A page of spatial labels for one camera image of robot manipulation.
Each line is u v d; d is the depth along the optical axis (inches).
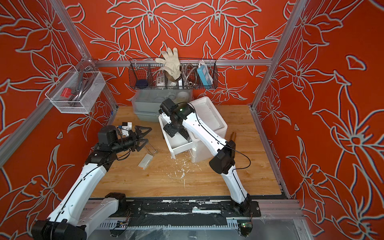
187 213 28.7
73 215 15.8
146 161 34.6
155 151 35.4
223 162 19.8
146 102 38.7
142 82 39.1
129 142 25.2
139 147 28.1
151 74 39.4
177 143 31.8
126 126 27.6
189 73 33.0
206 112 32.6
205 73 34.4
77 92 29.9
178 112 21.7
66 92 28.0
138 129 25.8
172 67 35.4
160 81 36.9
